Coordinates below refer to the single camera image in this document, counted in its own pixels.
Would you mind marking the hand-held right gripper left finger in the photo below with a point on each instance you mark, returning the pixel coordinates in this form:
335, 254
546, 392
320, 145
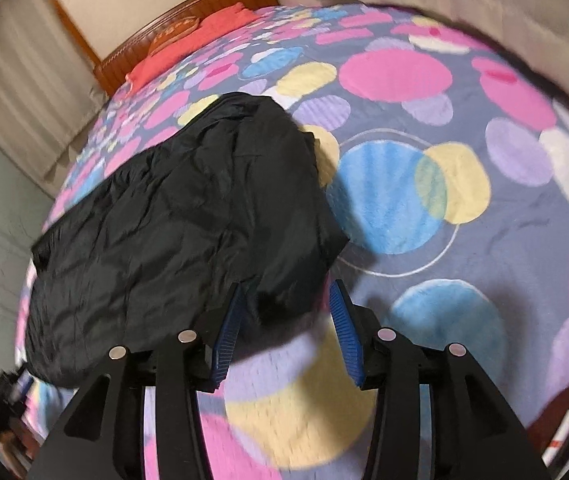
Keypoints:
227, 335

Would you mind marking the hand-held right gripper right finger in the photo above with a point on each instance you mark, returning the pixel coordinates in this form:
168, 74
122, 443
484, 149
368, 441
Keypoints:
347, 332

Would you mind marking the black puffer jacket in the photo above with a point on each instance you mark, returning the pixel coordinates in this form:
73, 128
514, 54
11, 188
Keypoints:
179, 240

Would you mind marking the floral dotted bed blanket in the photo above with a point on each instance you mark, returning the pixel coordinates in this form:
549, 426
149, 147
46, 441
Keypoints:
414, 200

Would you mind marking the white and black box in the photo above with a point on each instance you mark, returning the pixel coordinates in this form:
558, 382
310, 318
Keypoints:
566, 440

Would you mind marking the red pillow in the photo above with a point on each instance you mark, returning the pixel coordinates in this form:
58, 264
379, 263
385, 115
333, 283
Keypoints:
184, 47

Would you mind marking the wooden bed headboard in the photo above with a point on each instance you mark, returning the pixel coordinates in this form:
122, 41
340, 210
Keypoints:
129, 52

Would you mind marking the small orange cushion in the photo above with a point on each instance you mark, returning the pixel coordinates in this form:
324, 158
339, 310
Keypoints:
172, 32

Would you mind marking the tall wooden wall post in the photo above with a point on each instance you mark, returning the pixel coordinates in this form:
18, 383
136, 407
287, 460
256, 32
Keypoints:
77, 20

